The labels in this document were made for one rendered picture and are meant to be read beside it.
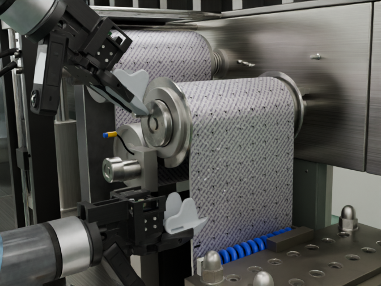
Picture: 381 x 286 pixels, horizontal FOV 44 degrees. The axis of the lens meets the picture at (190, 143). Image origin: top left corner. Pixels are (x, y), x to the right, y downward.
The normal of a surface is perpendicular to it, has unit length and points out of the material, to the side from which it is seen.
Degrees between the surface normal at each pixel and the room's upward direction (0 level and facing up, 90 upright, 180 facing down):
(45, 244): 53
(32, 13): 112
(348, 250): 0
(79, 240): 61
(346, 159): 90
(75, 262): 100
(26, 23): 123
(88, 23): 90
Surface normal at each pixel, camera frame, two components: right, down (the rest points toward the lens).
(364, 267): -0.02, -0.98
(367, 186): -0.80, 0.13
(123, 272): 0.63, 0.12
